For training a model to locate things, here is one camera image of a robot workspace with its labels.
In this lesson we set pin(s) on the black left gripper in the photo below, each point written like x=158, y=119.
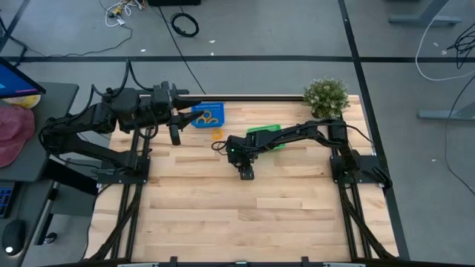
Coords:
x=163, y=102

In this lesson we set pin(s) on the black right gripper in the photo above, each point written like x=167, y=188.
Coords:
x=241, y=148

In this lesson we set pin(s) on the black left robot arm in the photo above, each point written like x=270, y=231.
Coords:
x=85, y=122

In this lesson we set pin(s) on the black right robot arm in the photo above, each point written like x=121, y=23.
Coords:
x=297, y=133

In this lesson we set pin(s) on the blue plastic basket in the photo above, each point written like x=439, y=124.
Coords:
x=219, y=109

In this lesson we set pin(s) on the green plastic basket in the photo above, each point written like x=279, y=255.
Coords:
x=259, y=129

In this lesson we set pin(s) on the green potted plant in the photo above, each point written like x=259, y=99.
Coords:
x=326, y=97

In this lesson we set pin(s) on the grey desk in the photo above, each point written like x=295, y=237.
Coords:
x=55, y=122

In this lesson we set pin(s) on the yellow bowl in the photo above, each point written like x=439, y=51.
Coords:
x=26, y=101

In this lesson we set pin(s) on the pink cap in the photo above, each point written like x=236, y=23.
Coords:
x=15, y=133

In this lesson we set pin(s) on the monitor with blue screen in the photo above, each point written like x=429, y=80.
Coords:
x=15, y=81

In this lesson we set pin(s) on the black keyboard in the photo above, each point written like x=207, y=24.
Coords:
x=4, y=200

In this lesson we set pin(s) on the grey desk leg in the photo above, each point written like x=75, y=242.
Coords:
x=445, y=114
x=423, y=19

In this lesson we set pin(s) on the black computer mouse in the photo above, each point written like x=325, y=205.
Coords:
x=14, y=237

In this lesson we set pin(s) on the black table frame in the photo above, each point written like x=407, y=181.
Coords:
x=259, y=98

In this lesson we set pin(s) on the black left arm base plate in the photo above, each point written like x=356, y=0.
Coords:
x=122, y=178

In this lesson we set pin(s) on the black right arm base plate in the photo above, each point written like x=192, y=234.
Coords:
x=339, y=174

